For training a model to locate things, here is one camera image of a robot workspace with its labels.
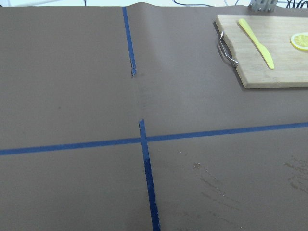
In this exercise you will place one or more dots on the brown paper table cover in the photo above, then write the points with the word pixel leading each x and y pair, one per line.
pixel 129 119

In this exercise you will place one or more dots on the wooden cutting board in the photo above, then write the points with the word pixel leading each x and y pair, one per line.
pixel 274 32

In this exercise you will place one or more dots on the aluminium frame post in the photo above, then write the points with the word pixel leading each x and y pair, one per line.
pixel 262 5

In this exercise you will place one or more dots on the lemon slice front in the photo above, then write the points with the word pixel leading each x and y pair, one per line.
pixel 300 41

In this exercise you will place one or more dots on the yellow plastic knife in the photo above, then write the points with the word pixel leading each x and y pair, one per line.
pixel 262 49

